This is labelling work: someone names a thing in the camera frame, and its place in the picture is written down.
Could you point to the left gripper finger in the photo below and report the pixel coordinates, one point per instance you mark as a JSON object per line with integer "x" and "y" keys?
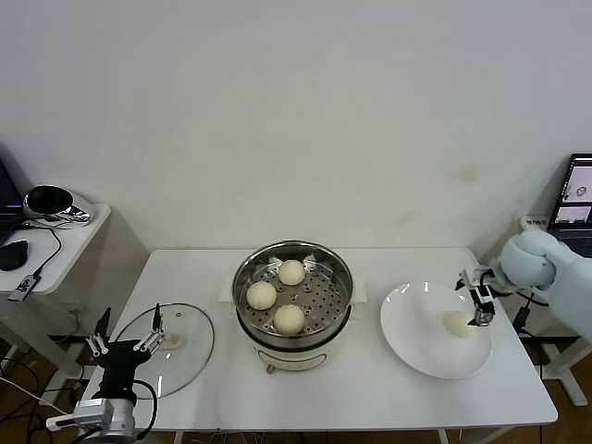
{"x": 157, "y": 319}
{"x": 105, "y": 324}

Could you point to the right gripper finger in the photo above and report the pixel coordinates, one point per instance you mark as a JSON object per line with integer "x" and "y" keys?
{"x": 462, "y": 282}
{"x": 484, "y": 314}

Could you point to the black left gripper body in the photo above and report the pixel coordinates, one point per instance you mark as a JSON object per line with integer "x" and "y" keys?
{"x": 119, "y": 363}

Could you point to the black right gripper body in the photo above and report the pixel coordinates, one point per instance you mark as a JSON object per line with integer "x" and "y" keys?
{"x": 483, "y": 292}

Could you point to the white steamed baozi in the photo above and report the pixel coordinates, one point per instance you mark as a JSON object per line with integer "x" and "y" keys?
{"x": 457, "y": 324}
{"x": 261, "y": 295}
{"x": 289, "y": 319}
{"x": 291, "y": 272}

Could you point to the round glass pot lid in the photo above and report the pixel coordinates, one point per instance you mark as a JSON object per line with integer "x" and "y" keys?
{"x": 194, "y": 333}

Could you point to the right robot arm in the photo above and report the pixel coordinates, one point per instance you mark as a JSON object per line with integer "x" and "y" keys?
{"x": 527, "y": 259}

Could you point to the perforated steel steamer basket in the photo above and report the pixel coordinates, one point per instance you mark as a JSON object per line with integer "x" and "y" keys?
{"x": 324, "y": 296}

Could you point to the white round plate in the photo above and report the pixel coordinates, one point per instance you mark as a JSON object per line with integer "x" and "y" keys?
{"x": 416, "y": 342}

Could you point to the white side table with mouse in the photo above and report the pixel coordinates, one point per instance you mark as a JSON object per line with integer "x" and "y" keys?
{"x": 78, "y": 250}

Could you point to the white printed label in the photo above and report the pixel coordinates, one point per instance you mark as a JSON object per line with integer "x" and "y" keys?
{"x": 535, "y": 222}

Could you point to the grey usb hub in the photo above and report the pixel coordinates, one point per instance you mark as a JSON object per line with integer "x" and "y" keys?
{"x": 23, "y": 287}

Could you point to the white side table with label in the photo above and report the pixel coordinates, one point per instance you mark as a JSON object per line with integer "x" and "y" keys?
{"x": 562, "y": 370}

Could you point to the white table leg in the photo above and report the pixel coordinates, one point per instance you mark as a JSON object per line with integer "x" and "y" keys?
{"x": 178, "y": 438}
{"x": 442, "y": 438}

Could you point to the black computer mouse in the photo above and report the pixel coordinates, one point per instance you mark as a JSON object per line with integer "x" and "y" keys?
{"x": 14, "y": 255}

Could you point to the chrome and black device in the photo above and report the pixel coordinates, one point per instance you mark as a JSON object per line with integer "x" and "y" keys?
{"x": 51, "y": 203}

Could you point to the white electric cooking pot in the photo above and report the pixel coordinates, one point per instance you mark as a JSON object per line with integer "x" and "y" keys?
{"x": 296, "y": 358}

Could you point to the white wall socket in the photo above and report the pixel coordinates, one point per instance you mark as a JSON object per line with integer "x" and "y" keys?
{"x": 77, "y": 311}

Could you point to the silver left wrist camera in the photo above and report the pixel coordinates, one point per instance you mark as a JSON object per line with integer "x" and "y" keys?
{"x": 85, "y": 414}

